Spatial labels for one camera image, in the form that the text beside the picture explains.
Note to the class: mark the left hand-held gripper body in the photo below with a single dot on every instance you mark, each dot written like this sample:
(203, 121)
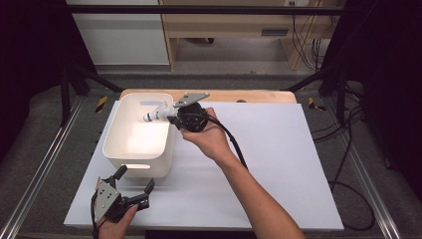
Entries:
(105, 199)

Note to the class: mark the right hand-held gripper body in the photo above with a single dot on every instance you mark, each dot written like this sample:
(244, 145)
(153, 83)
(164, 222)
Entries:
(192, 118)

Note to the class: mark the white feather shuttlecock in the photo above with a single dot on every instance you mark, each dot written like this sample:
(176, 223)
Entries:
(159, 113)

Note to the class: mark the white plastic bin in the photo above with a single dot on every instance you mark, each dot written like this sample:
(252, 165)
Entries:
(139, 142)

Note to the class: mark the person's right hand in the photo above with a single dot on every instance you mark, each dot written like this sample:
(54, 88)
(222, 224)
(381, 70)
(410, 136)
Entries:
(209, 139)

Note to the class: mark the person's left hand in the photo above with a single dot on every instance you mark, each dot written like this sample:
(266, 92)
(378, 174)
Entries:
(114, 230)

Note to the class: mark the wooden table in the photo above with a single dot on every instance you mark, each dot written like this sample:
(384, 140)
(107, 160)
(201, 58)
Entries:
(252, 95)

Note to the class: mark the black yellow tape mark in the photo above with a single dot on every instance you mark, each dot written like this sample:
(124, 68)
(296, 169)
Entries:
(101, 104)

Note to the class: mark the black metal stand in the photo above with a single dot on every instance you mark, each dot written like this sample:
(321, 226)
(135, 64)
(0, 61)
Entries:
(341, 96)
(65, 96)

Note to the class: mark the white board sheet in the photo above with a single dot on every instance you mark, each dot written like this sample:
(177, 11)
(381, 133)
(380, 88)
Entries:
(282, 149)

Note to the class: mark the white cabinet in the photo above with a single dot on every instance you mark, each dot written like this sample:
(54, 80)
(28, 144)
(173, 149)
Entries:
(122, 40)

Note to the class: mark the light wooden desk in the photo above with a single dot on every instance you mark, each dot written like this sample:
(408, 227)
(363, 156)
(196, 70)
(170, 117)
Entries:
(225, 25)

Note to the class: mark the black horizontal bar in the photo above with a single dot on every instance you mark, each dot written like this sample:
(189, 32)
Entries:
(199, 10)

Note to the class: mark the black curtain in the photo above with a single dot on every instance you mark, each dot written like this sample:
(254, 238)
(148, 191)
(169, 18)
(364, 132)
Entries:
(391, 83)
(30, 66)

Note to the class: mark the aluminium rail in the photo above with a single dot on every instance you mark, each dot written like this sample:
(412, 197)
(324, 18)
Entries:
(365, 176)
(43, 166)

